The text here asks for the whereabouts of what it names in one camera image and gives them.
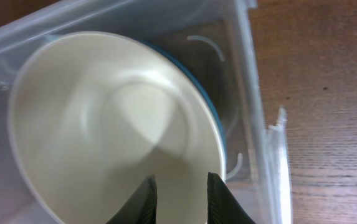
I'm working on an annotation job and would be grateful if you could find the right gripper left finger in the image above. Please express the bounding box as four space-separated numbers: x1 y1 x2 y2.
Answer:
107 175 158 224

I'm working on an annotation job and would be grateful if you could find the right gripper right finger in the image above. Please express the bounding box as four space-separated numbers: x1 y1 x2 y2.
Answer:
207 172 255 224

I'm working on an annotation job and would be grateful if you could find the blue bowl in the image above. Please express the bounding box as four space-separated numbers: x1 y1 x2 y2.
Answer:
140 40 227 157

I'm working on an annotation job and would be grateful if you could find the cream bowl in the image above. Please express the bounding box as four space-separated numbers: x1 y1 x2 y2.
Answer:
7 32 226 223

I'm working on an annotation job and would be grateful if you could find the clear plastic container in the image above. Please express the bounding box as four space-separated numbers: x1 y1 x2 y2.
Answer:
0 1 293 223

